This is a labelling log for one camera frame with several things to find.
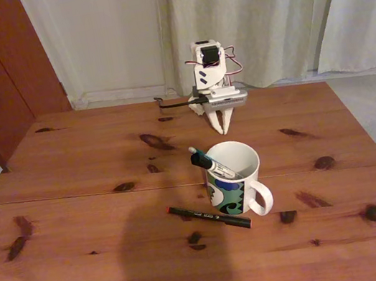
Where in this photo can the white marker with black cap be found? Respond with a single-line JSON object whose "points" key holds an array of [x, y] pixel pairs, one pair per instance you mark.
{"points": [[214, 166]]}

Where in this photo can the wide cream curtain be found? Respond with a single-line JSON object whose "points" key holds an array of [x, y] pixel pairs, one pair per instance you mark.
{"points": [[261, 18]]}

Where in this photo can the silver camera box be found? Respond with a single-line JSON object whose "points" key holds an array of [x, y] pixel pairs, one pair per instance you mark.
{"points": [[226, 101]]}

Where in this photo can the white mug with green-blue pattern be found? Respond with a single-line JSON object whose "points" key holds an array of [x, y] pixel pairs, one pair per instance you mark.
{"points": [[233, 190]]}

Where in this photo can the black pen with red ends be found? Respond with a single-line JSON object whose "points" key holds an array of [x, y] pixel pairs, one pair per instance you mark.
{"points": [[209, 217]]}

